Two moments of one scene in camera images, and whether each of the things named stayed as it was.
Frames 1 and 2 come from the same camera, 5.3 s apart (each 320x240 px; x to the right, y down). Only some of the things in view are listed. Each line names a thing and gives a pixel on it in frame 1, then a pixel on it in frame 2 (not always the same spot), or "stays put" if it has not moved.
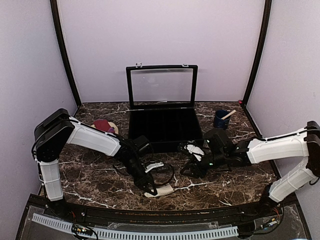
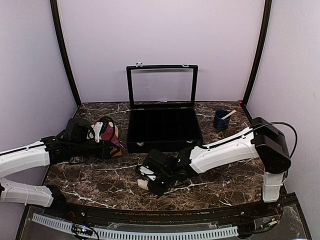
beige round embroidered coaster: [112, 125] stays put
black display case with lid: [162, 103] stays put
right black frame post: [264, 37] stays put
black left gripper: [141, 183] to [105, 147]
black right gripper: [197, 171] to [159, 190]
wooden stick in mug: [232, 112] stays put
